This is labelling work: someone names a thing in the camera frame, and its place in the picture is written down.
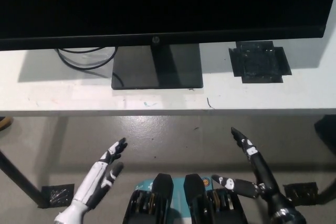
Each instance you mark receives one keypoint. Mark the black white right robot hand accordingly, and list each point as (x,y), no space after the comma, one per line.
(258,171)

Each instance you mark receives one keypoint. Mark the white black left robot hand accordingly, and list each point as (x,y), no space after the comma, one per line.
(95,176)

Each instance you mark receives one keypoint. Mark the black HP monitor screen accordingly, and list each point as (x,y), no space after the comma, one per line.
(157,3)

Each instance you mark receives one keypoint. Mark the glossy black monitor stand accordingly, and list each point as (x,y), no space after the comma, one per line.
(157,66)

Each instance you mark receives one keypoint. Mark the black floor tape patch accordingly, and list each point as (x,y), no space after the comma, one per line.
(59,195)
(302,193)

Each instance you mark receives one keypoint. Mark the black table leg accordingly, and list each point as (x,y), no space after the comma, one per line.
(21,179)
(329,190)

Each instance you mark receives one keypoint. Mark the brown object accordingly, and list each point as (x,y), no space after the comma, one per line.
(4,123)

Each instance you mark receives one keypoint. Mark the black tape patch on tabletop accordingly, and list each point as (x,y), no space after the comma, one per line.
(260,62)

